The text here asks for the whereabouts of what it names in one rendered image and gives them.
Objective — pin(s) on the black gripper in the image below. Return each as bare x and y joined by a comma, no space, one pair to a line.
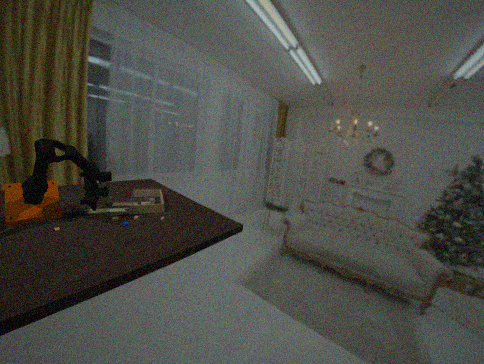
91,200

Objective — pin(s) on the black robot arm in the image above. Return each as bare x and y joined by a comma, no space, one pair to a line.
36,185

